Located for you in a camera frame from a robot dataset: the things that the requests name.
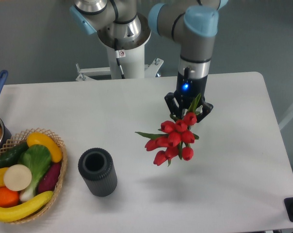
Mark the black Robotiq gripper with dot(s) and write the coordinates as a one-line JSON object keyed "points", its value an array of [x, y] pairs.
{"points": [[187, 90]]}

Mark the red tulip bouquet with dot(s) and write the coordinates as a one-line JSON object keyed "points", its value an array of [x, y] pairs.
{"points": [[175, 137]]}

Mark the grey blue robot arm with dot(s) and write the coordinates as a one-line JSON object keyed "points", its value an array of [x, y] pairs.
{"points": [[192, 24]]}

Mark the dark grey ribbed vase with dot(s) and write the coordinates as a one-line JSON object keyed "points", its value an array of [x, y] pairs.
{"points": [[96, 167]]}

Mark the yellow squash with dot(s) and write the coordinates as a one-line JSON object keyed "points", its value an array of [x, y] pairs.
{"points": [[37, 138]]}

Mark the purple sweet potato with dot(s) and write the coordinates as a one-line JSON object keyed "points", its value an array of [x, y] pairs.
{"points": [[50, 179]]}

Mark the green bok choy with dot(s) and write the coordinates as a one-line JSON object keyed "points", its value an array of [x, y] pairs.
{"points": [[37, 159]]}

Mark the woven wicker basket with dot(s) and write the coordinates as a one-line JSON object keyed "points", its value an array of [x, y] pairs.
{"points": [[22, 137]]}

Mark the white radish slice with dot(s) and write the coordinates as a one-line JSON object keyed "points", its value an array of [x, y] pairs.
{"points": [[17, 177]]}

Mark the green cucumber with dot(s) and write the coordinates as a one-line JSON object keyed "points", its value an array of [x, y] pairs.
{"points": [[11, 156]]}

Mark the orange fruit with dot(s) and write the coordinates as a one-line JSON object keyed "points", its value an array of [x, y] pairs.
{"points": [[8, 198]]}

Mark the yellow banana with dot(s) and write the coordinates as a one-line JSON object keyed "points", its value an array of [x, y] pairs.
{"points": [[23, 210]]}

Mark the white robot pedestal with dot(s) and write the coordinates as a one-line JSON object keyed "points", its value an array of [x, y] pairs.
{"points": [[125, 46]]}

